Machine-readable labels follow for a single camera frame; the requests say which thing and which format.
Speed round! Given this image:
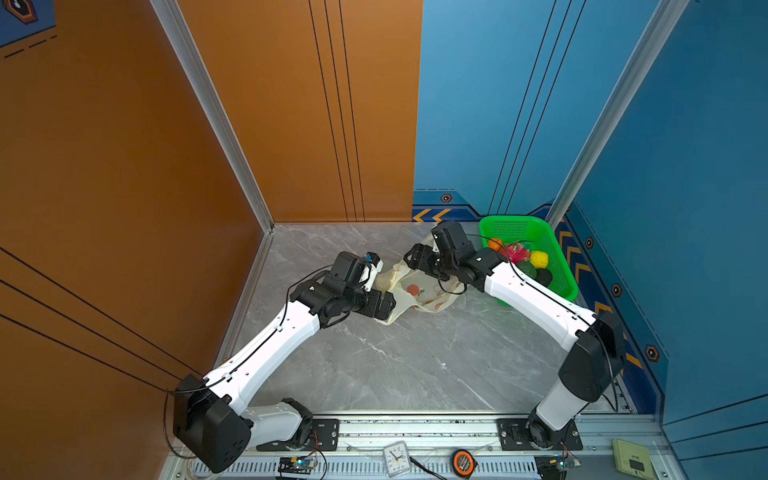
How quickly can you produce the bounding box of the small white clock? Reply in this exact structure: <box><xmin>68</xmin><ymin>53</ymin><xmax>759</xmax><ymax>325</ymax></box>
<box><xmin>382</xmin><ymin>441</ymin><xmax>412</xmax><ymax>478</ymax></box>

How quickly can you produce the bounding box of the large green lime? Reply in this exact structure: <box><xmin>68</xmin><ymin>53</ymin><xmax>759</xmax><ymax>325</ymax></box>
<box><xmin>515</xmin><ymin>260</ymin><xmax>538</xmax><ymax>280</ymax></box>

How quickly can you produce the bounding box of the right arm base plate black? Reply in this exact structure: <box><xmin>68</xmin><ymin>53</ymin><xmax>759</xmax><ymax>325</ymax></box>
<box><xmin>496</xmin><ymin>418</ymin><xmax>583</xmax><ymax>451</ymax></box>

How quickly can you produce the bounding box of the translucent yellowish plastic bag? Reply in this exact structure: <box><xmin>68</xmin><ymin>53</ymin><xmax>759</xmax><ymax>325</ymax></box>
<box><xmin>374</xmin><ymin>260</ymin><xmax>465</xmax><ymax>325</ymax></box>

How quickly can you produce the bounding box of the green wall switch box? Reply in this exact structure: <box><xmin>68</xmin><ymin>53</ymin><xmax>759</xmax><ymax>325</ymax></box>
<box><xmin>612</xmin><ymin>439</ymin><xmax>656</xmax><ymax>480</ymax></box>

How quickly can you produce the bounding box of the right circuit board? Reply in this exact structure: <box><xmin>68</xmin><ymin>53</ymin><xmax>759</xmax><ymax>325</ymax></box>
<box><xmin>534</xmin><ymin>456</ymin><xmax>582</xmax><ymax>480</ymax></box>

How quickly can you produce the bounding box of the circuit board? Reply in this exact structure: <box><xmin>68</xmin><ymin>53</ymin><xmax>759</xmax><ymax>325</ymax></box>
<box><xmin>534</xmin><ymin>456</ymin><xmax>582</xmax><ymax>480</ymax></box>
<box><xmin>276</xmin><ymin>456</ymin><xmax>317</xmax><ymax>479</ymax></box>

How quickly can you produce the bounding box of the red dragon fruit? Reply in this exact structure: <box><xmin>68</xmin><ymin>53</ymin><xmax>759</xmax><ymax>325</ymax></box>
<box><xmin>500</xmin><ymin>242</ymin><xmax>531</xmax><ymax>264</ymax></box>

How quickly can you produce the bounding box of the green plastic basket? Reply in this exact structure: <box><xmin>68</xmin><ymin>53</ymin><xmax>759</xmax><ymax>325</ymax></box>
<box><xmin>478</xmin><ymin>216</ymin><xmax>578</xmax><ymax>301</ymax></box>

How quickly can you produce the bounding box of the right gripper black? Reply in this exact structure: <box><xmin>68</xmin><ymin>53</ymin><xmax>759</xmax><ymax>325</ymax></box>
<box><xmin>402</xmin><ymin>242</ymin><xmax>458</xmax><ymax>281</ymax></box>

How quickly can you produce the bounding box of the left circuit board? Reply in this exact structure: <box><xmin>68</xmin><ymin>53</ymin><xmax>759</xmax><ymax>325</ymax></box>
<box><xmin>276</xmin><ymin>456</ymin><xmax>317</xmax><ymax>479</ymax></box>

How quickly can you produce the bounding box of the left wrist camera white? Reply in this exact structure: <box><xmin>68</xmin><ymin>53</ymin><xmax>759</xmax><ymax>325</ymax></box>
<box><xmin>359</xmin><ymin>252</ymin><xmax>384</xmax><ymax>292</ymax></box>

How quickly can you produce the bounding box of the left aluminium frame post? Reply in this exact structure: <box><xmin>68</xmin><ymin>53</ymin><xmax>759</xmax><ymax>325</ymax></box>
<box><xmin>150</xmin><ymin>0</ymin><xmax>274</xmax><ymax>234</ymax></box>

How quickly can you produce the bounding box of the yellow fruit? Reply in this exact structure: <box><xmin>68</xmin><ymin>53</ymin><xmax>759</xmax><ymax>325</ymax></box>
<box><xmin>529</xmin><ymin>251</ymin><xmax>549</xmax><ymax>269</ymax></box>

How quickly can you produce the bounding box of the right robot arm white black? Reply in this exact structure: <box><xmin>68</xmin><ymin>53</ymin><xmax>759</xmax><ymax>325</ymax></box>
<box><xmin>403</xmin><ymin>221</ymin><xmax>626</xmax><ymax>450</ymax></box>

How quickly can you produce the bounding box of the dark avocado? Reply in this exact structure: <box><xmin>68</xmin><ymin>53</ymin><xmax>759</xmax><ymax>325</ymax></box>
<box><xmin>535</xmin><ymin>268</ymin><xmax>553</xmax><ymax>287</ymax></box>

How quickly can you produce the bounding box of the orange black tape measure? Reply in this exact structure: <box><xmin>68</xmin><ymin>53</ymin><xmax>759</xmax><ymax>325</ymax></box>
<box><xmin>451</xmin><ymin>449</ymin><xmax>477</xmax><ymax>479</ymax></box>

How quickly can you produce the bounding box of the right aluminium frame post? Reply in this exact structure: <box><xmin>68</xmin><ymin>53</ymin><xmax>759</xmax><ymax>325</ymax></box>
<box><xmin>546</xmin><ymin>0</ymin><xmax>689</xmax><ymax>230</ymax></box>

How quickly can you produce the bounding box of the aluminium frame post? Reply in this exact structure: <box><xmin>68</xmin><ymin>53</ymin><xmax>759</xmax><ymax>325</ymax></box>
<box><xmin>546</xmin><ymin>0</ymin><xmax>689</xmax><ymax>230</ymax></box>
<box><xmin>150</xmin><ymin>0</ymin><xmax>274</xmax><ymax>234</ymax></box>

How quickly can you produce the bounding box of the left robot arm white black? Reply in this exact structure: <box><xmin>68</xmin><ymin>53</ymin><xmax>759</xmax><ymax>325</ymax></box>
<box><xmin>172</xmin><ymin>252</ymin><xmax>396</xmax><ymax>474</ymax></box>

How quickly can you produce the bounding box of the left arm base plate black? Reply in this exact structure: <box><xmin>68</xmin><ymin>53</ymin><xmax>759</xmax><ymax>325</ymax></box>
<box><xmin>256</xmin><ymin>418</ymin><xmax>340</xmax><ymax>452</ymax></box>

